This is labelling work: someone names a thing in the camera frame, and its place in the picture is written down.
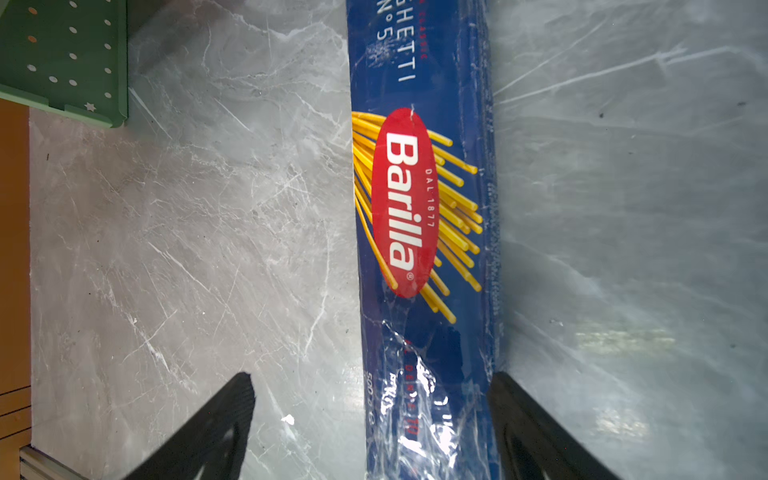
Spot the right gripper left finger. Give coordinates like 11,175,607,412
128,372,256,479

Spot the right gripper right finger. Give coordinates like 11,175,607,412
487,372,618,480

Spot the blue Barilla spaghetti box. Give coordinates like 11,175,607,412
346,1,502,479

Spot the green wooden two-tier shelf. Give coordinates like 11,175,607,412
1,0,128,128

